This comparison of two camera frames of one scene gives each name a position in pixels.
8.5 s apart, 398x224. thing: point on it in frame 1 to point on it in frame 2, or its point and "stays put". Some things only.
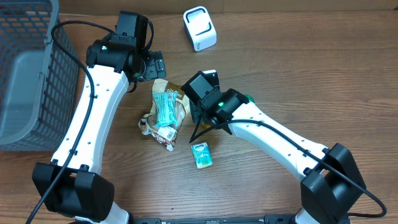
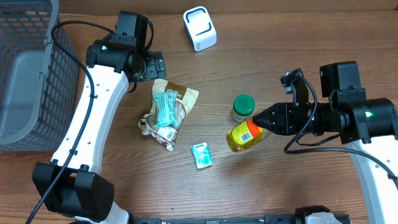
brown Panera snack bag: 182,102 stays put
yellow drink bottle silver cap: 205,126 to 244,135
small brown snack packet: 166,137 stays put
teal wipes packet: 166,104 stays put
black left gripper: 155,66 stays put
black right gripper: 199,114 to 286,126
